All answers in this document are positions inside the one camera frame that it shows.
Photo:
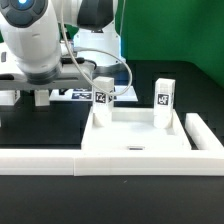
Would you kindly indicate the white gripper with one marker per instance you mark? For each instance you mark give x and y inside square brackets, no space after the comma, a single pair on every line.
[65,76]

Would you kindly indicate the white square tabletop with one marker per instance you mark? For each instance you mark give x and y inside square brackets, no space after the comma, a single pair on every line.
[133,129]

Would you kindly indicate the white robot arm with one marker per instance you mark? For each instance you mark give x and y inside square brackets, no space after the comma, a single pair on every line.
[56,44]

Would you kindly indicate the white sheet with AprilTags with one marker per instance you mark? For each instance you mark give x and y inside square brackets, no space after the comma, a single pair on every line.
[85,94]

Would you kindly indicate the white L-shaped obstacle fence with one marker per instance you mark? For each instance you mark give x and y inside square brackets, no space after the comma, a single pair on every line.
[205,158]

